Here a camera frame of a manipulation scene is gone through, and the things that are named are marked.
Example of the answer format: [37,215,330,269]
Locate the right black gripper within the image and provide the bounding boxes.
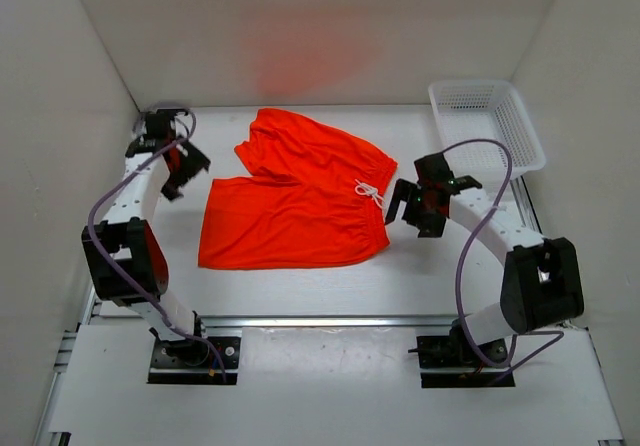
[385,178,446,238]

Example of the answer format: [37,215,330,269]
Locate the orange shorts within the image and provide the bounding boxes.
[198,108,398,270]

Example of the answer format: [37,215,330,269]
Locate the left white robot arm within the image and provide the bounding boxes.
[81,105,213,366]

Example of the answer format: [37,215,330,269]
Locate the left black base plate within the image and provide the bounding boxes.
[147,336,242,386]

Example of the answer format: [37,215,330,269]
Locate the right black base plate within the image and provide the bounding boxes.
[408,335,515,389]

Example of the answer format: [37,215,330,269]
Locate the white plastic basket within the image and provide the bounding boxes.
[428,79,546,184]

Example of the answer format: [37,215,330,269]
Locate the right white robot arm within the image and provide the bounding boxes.
[385,153,585,366]

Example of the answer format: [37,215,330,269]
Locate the aluminium left rail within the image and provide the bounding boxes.
[79,110,152,322]

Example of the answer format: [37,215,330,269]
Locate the aluminium front rail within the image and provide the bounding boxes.
[79,313,571,330]

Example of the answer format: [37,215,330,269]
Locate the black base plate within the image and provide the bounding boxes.
[147,336,242,386]
[408,335,515,389]

